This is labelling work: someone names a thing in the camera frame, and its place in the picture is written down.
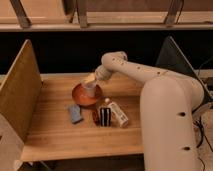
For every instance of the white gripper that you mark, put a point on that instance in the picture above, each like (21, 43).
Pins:
(102, 73)

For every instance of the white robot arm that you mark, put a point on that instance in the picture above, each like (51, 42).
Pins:
(166, 103)

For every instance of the black white striped eraser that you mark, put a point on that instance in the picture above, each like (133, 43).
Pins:
(105, 116)

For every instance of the white cup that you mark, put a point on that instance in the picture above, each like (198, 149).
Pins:
(89, 84)

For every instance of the orange round plate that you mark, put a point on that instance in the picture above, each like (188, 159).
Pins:
(84, 97)

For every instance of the blue sponge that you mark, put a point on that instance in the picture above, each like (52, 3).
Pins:
(75, 114)

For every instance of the white bottle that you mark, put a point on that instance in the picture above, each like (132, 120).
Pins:
(120, 116)

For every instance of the right dark side panel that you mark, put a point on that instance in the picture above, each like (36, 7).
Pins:
(171, 57)

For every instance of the left wooden side panel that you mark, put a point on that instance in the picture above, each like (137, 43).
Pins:
(19, 92)

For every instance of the wooden rail frame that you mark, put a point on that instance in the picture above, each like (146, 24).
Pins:
(105, 15)

